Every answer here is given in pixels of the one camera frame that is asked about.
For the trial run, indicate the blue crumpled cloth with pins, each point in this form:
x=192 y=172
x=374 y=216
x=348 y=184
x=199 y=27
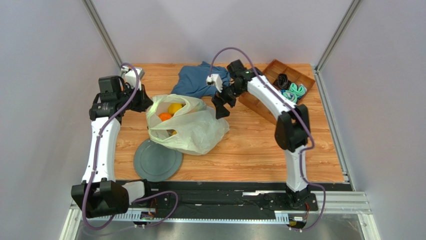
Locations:
x=192 y=81

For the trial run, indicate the fake orange fruit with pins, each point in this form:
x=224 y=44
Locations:
x=165 y=116

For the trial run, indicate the translucent pale green plastic bag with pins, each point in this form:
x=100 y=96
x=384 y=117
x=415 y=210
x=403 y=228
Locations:
x=192 y=130

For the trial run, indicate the black rolled sock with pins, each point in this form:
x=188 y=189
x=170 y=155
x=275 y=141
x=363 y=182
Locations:
x=282 y=82

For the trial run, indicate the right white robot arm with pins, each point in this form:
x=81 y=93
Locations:
x=292 y=129

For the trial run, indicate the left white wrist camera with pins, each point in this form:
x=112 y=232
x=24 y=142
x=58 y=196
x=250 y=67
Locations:
x=129 y=76

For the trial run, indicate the grey round plate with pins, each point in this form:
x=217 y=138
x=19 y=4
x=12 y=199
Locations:
x=156 y=163

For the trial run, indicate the white teal rolled sock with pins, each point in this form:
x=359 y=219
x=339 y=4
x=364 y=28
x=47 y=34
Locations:
x=291 y=96

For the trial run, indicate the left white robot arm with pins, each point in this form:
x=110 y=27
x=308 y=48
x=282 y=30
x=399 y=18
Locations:
x=99 y=194

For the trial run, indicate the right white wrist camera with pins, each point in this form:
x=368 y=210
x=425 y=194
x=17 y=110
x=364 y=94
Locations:
x=216 y=81

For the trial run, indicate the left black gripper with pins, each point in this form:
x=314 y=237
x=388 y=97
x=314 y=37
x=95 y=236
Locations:
x=144 y=102

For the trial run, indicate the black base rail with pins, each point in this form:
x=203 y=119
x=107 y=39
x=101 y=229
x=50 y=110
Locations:
x=227 y=202

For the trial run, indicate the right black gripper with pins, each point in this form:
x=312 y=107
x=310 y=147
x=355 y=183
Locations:
x=225 y=94

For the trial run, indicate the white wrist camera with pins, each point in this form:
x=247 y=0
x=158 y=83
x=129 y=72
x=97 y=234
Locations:
x=129 y=76
x=216 y=81

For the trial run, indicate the fake yellow lemon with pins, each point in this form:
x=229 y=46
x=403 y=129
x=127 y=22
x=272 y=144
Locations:
x=174 y=107

